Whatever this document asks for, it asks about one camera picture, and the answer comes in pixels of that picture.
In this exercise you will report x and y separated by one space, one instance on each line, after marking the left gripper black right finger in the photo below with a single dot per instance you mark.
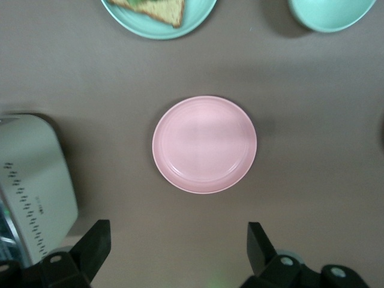
259 249

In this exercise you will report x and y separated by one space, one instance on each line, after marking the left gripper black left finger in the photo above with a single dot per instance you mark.
96 246

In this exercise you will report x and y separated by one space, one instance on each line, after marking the green plate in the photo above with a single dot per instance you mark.
156 31

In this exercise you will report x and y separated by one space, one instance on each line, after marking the green bowl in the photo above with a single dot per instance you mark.
330 15

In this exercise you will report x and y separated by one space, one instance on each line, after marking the green lettuce leaf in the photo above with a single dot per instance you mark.
138 1

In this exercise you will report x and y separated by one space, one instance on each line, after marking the brown bread slice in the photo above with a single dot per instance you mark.
162 12

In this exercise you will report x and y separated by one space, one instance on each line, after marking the silver beige toaster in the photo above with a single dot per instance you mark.
36 168

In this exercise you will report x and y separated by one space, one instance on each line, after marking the pink plate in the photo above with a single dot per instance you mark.
204 144

